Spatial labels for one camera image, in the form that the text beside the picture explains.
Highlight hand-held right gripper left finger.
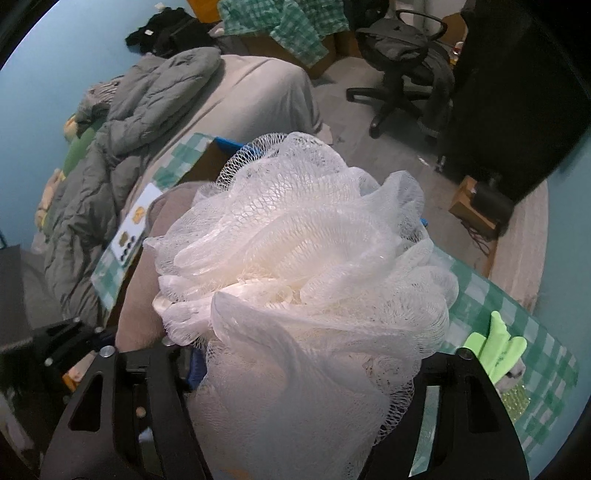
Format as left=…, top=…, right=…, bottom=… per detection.
left=39, top=344, right=213, bottom=480

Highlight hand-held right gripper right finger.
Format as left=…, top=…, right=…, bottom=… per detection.
left=358, top=348, right=529, bottom=480

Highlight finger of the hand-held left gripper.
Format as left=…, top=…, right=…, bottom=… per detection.
left=28, top=318, right=117, bottom=368

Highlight green glitter scrub sponge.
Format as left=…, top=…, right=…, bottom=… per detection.
left=496, top=378, right=530, bottom=422

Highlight white mesh bath loofah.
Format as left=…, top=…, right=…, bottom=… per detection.
left=143, top=131, right=460, bottom=480

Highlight neon green glove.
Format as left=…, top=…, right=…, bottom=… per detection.
left=462, top=311, right=527, bottom=384

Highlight green checkered tablecloth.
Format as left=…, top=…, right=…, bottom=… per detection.
left=90, top=131, right=580, bottom=462

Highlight taupe towel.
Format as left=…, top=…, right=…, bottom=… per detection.
left=115, top=182, right=218, bottom=352

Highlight white picture card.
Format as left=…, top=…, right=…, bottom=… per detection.
left=110, top=184, right=160, bottom=269

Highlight small brown cardboard box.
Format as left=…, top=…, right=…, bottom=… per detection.
left=448, top=175, right=502, bottom=239

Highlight green pillow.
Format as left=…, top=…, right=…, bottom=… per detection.
left=62, top=117, right=107, bottom=178

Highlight black cylinder speaker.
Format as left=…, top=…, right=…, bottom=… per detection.
left=471, top=178, right=516, bottom=227

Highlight grey puffer comforter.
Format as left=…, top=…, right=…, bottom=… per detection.
left=34, top=46, right=223, bottom=326

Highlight black office chair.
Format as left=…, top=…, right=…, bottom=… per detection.
left=346, top=9, right=458, bottom=139

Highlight black cabinet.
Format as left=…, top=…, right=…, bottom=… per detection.
left=441, top=0, right=591, bottom=205

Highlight black clothes pile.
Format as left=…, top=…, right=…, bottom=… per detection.
left=126, top=8, right=216, bottom=58

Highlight dark grey jacket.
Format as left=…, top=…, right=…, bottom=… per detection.
left=357, top=18, right=457, bottom=139

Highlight large brown cardboard box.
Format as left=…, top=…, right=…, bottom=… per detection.
left=240, top=28, right=365, bottom=80

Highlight green checkered cloth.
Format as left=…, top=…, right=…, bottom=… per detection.
left=217, top=0, right=352, bottom=66

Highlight tangled cables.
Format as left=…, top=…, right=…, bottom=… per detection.
left=462, top=219, right=498, bottom=257

